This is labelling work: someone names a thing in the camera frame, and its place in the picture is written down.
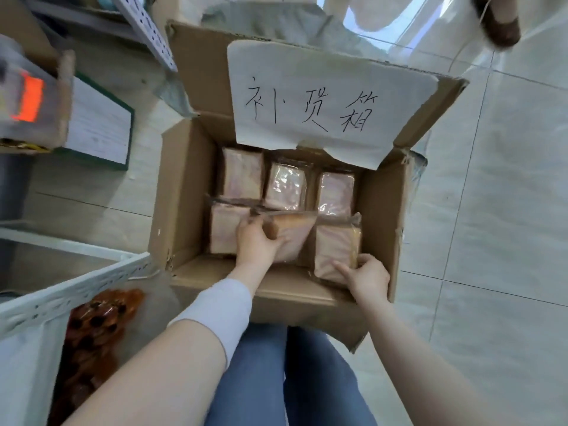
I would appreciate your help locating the white handwritten paper sheet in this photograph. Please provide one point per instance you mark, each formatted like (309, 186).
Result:
(310, 70)

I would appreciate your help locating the person's blue jeans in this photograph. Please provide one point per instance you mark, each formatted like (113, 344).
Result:
(266, 377)

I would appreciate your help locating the white perforated metal rack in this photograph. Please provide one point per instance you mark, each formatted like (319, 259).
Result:
(146, 31)

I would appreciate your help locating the orange packet with dark pieces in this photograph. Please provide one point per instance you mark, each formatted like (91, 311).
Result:
(93, 337)

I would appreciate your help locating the person's left hand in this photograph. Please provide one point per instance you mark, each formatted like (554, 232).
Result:
(255, 246)

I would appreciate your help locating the green clipboard with paper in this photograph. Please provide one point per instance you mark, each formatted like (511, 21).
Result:
(100, 124)

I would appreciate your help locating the white arm sleeve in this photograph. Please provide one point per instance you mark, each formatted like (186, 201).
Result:
(217, 310)

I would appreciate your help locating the person's right forearm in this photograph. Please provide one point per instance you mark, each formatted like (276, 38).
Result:
(421, 368)

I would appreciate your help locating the clear bin with orange latches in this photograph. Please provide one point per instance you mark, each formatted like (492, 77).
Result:
(22, 97)

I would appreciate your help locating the person's right hand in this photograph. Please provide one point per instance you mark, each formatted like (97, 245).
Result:
(370, 279)

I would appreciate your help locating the person's left forearm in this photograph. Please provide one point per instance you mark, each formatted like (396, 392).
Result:
(155, 381)

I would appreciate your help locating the white metal shelf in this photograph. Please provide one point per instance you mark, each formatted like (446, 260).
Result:
(53, 297)

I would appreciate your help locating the brown cardboard box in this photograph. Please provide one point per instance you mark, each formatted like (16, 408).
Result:
(186, 181)

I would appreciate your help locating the grey green woven sack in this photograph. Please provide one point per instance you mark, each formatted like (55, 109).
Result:
(275, 22)

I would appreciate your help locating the pile of bread packets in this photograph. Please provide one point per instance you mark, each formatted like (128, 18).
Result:
(242, 173)

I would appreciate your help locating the purple swirl bread packet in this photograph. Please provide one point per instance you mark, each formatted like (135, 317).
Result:
(335, 248)
(297, 235)

